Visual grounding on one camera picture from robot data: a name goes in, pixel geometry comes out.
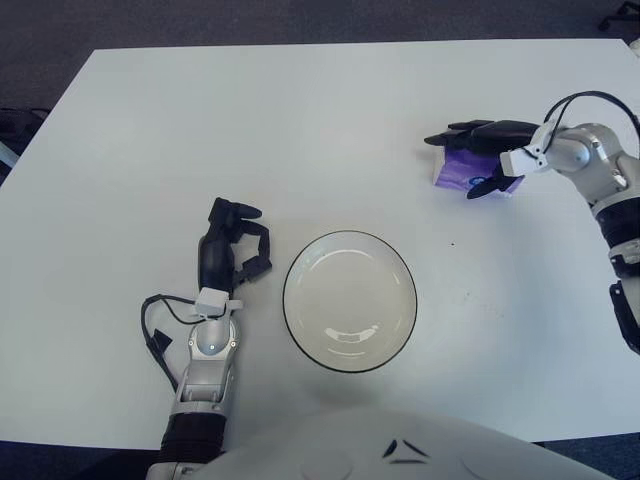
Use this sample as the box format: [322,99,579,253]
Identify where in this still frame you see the black office chair base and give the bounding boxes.
[599,0,640,32]

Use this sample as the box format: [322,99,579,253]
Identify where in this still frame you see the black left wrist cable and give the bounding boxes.
[140,294,201,394]

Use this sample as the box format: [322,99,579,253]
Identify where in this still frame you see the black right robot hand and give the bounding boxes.
[423,118,544,201]

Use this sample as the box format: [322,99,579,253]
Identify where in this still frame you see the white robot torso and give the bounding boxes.
[197,407,640,480]

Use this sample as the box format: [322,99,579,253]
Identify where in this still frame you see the pale blue-white object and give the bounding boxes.
[0,139,21,169]

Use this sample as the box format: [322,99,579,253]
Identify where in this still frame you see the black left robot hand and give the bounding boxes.
[197,197,275,292]

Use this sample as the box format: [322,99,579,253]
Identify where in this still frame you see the purple tissue paper pack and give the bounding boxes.
[430,146,524,201]

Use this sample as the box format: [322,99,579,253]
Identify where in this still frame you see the black bag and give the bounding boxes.
[0,107,49,141]

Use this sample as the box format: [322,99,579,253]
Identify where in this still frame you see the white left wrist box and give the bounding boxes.
[193,287,230,319]

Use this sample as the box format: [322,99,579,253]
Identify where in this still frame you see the white plate black rim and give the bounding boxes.
[282,229,418,374]

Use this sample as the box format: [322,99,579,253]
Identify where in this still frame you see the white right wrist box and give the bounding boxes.
[499,124,552,178]

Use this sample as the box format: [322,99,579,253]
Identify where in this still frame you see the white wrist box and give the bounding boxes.
[193,287,230,319]
[499,124,552,178]

